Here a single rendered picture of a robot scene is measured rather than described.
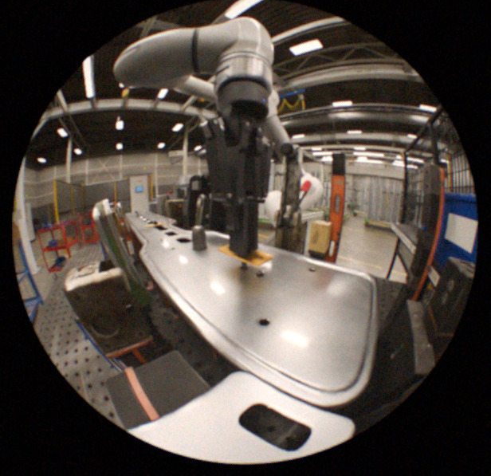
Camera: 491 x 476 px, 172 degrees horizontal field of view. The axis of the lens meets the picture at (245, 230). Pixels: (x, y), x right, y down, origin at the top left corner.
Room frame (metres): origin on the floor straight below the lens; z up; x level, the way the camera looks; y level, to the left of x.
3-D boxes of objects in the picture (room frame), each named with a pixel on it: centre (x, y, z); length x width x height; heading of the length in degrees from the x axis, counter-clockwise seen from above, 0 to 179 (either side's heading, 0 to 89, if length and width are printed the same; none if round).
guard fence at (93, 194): (5.47, 5.95, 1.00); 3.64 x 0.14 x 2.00; 134
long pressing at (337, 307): (0.53, 0.37, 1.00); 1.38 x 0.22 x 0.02; 48
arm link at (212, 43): (0.21, 0.02, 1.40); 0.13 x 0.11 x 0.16; 98
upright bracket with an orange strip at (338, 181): (0.26, -0.18, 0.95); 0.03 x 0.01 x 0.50; 48
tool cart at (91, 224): (2.66, 4.14, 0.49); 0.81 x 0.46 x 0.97; 32
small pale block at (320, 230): (0.25, -0.14, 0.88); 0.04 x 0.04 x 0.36; 48
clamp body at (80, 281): (0.10, 0.18, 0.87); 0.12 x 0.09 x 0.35; 138
